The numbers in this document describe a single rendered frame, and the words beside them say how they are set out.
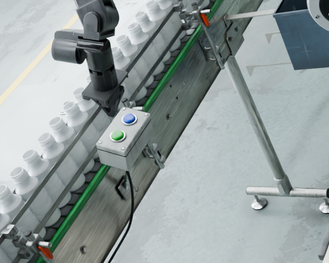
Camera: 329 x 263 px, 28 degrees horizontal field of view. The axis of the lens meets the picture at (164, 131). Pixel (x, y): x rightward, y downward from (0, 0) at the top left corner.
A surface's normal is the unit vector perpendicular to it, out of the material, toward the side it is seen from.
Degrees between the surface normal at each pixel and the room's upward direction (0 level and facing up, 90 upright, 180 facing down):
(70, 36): 65
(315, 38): 90
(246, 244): 0
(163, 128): 90
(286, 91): 0
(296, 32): 90
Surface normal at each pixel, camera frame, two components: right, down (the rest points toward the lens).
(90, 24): -0.34, 0.25
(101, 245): 0.81, -0.02
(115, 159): -0.43, 0.67
